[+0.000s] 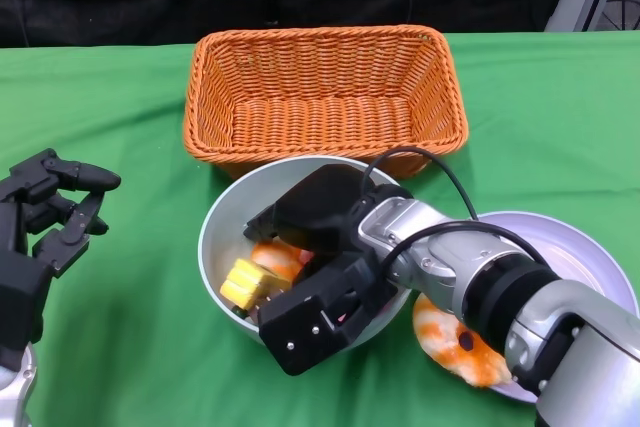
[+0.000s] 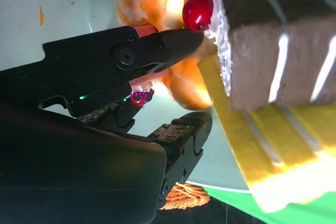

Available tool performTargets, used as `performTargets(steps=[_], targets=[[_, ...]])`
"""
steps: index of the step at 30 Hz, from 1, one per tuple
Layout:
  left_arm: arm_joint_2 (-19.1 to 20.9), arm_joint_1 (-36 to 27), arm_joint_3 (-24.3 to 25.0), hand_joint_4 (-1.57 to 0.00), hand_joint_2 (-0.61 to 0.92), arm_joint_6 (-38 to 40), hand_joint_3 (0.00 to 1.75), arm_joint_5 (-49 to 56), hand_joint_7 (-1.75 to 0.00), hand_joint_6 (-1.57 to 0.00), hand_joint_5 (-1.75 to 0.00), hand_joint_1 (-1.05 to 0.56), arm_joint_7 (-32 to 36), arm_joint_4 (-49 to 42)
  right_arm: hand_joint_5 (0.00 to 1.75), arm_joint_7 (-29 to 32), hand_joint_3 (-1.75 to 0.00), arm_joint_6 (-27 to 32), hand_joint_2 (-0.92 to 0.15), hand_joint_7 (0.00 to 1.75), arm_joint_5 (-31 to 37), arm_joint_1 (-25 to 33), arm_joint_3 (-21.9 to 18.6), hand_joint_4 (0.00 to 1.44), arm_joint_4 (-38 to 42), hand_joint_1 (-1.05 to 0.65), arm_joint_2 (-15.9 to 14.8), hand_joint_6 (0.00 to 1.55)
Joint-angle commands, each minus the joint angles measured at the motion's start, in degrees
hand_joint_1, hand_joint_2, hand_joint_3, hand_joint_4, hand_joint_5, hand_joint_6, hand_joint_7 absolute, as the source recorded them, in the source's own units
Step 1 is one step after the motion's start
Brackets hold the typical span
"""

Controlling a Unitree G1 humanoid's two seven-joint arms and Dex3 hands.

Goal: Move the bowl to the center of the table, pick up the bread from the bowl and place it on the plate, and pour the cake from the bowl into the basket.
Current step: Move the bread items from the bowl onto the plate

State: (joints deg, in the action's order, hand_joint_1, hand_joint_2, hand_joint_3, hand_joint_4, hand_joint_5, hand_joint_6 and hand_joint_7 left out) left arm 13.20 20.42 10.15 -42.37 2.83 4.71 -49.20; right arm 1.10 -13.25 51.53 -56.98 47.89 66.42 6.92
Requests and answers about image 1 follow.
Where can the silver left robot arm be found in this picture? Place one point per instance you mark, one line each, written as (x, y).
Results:
(15, 392)

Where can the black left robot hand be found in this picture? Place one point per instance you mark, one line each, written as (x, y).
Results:
(20, 272)

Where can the yellow layered cake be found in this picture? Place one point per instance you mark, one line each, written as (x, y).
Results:
(245, 282)

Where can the orange wicker basket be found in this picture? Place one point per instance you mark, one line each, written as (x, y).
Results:
(325, 112)

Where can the green tablecloth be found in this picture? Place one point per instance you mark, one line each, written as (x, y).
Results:
(125, 372)

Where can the pale green bowl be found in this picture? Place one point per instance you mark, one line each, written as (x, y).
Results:
(225, 227)

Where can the lavender plate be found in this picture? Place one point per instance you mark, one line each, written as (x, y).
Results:
(575, 247)

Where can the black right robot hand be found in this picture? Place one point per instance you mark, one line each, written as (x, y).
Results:
(315, 207)

